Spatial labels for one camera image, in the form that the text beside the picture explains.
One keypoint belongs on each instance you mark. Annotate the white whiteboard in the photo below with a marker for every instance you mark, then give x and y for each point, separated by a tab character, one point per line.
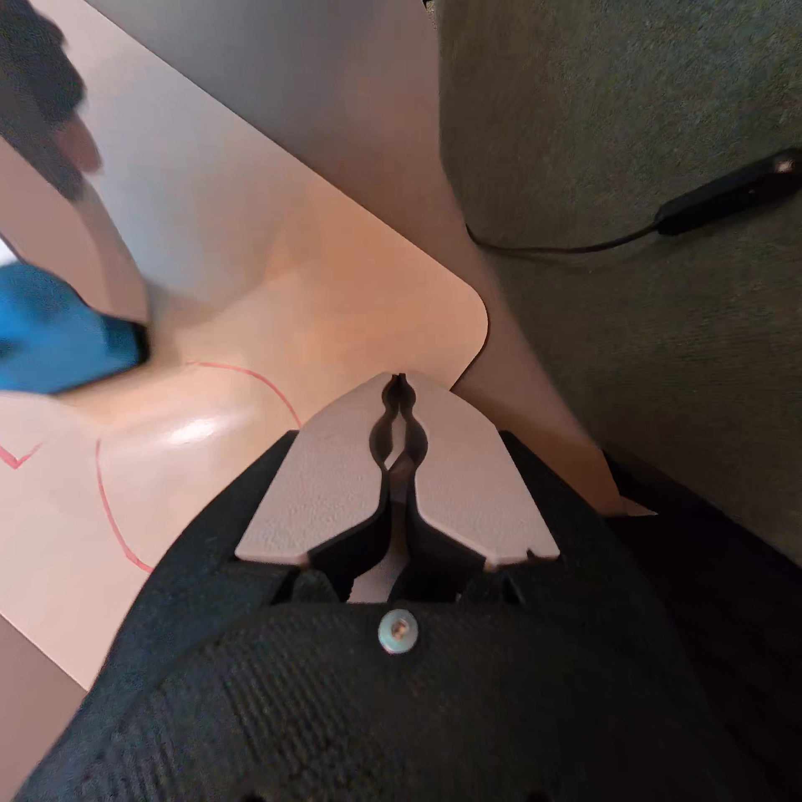
276	251

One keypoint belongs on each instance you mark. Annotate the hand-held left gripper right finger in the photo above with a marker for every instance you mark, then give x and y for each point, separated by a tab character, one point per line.
483	495

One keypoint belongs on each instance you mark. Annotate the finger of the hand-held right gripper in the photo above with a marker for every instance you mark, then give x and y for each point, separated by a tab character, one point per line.
75	244

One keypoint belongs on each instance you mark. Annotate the blue whiteboard eraser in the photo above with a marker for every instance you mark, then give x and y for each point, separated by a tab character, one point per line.
63	338

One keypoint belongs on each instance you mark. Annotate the person's right hand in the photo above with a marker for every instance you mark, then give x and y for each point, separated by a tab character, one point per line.
79	144

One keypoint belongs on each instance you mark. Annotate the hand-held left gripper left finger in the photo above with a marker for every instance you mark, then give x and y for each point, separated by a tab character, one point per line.
320	495

